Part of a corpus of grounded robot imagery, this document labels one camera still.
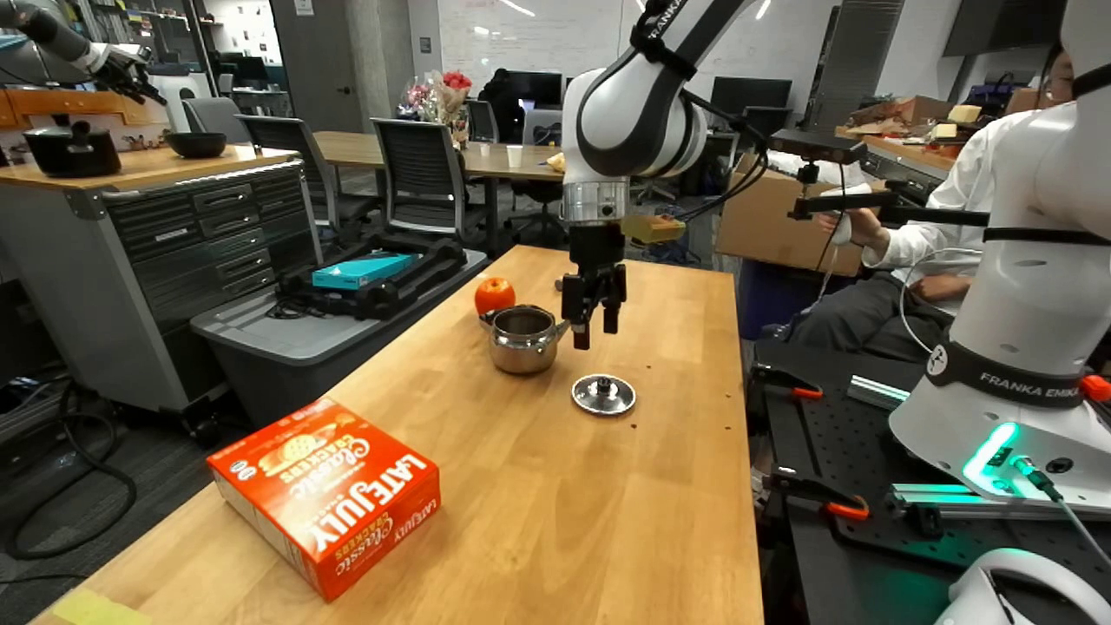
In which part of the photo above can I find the orange cracker box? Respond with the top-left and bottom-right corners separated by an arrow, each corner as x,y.
206,398 -> 446,604

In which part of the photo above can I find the orange tomato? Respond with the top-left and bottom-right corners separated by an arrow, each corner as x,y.
474,274 -> 522,322

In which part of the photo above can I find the flower bouquet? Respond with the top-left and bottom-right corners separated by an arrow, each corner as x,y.
398,67 -> 478,126

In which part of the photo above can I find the silver metal kettle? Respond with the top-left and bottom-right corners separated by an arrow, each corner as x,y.
478,302 -> 577,380

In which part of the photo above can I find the black computer monitor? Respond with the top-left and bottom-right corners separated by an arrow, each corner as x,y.
478,67 -> 565,145
710,74 -> 797,118

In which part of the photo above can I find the white curved plastic ring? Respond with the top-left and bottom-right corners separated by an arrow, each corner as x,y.
935,546 -> 1111,625

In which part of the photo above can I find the grey door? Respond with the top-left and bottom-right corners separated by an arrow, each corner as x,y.
272,0 -> 365,133

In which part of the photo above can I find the black clamp orange tip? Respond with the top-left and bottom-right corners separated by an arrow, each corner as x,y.
758,361 -> 827,411
784,464 -> 876,531

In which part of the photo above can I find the black cooking pot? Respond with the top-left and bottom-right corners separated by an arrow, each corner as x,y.
25,113 -> 125,179

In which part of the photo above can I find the grey mesh office chair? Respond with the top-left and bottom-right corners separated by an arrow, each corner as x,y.
241,112 -> 346,236
372,113 -> 474,242

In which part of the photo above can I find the large cardboard box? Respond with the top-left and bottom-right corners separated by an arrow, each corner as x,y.
714,169 -> 869,279

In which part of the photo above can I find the grey drawer cabinet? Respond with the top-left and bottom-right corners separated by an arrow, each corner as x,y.
0,141 -> 322,417

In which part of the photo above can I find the yellow green sticky pad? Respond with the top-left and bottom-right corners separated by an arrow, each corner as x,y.
45,587 -> 152,625

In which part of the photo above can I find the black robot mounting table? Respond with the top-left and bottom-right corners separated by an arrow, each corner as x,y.
746,334 -> 1111,625

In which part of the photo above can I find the black floor cable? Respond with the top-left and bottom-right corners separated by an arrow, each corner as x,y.
0,380 -> 144,566

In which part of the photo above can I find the seated person white shirt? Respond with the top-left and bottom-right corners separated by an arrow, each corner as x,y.
797,44 -> 1080,359

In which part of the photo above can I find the silver metal bar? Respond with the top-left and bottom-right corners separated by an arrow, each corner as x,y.
845,370 -> 918,411

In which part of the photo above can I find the black bag with teal case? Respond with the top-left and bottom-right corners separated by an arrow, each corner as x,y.
276,236 -> 469,322

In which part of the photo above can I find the grey plastic storage tote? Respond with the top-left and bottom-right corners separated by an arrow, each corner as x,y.
189,240 -> 490,424

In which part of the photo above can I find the grey cable with plug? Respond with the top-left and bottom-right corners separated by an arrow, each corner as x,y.
1018,456 -> 1111,566

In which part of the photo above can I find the black bowl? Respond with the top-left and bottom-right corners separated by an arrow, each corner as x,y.
164,128 -> 232,164

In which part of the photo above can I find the silver lid with black knob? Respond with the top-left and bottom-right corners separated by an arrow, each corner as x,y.
565,370 -> 643,419

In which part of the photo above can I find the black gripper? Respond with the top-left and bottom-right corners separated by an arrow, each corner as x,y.
560,220 -> 631,353

